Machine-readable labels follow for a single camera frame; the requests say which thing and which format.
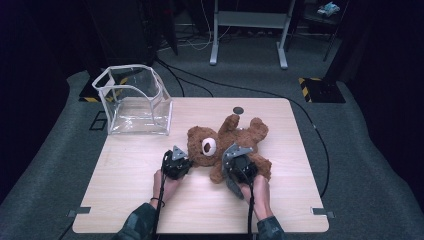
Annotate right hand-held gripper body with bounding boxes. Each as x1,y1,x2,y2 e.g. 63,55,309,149
222,143,259,186

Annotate left hand-held gripper black cable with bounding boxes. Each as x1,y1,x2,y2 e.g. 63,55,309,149
151,151,174,240

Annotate right hand-held gripper black cable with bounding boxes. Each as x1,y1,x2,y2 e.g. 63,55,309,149
238,163,257,240

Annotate black cabinet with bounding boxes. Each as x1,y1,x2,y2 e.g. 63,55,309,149
83,0,158,68

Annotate white floor cable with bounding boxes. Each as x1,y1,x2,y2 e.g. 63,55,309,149
184,0,232,52

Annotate brown teddy bear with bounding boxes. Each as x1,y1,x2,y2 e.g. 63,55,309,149
186,113,273,184

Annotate black stand base hazard stripes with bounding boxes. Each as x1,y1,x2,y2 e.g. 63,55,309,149
78,77,129,103
298,77,347,104

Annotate short black floor cable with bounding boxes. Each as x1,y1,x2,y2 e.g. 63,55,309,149
155,59,186,98
176,77,215,98

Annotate person's left hand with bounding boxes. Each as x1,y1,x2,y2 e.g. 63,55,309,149
152,168,185,205

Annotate person's right hand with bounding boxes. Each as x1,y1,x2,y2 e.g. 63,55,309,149
240,174,274,222

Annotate blue and white small item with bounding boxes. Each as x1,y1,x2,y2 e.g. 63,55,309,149
316,1,341,18

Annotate long black floor cable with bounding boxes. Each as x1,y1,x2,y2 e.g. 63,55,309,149
154,57,332,198

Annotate dark side table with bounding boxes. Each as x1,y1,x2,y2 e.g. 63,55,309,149
301,0,349,63

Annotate white metal desk frame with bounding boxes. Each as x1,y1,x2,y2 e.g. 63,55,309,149
209,0,297,70

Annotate hand-held gripper black cable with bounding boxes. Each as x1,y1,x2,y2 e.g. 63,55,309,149
151,151,174,240
238,163,257,240

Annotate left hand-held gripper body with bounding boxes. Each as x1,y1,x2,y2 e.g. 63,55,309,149
161,144,192,181

